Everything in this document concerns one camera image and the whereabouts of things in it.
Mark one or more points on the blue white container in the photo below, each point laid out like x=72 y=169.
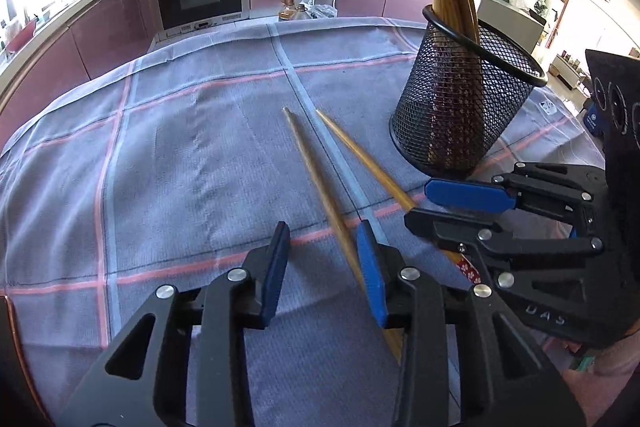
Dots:
x=593 y=121

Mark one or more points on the smartphone with gold edge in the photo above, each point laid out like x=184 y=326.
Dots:
x=10 y=357

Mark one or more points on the clear plastic bag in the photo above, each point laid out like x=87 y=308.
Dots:
x=324 y=11

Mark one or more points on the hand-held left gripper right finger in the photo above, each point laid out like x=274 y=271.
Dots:
x=371 y=277

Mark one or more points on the cooking oil bottle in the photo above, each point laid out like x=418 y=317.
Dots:
x=294 y=11

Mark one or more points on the grey checked tablecloth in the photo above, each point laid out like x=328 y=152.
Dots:
x=175 y=167

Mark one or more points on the wooden chopstick red patterned end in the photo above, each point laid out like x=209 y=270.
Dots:
x=320 y=187
x=360 y=152

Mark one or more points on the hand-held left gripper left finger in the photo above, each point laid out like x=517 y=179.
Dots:
x=275 y=277

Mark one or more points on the pink basin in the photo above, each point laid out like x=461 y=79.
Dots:
x=21 y=38

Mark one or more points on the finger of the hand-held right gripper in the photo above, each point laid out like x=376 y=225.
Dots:
x=450 y=227
x=470 y=196

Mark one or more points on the person's right forearm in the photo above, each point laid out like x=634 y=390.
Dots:
x=617 y=357

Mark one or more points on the black mesh utensil holder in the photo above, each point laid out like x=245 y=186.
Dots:
x=450 y=107

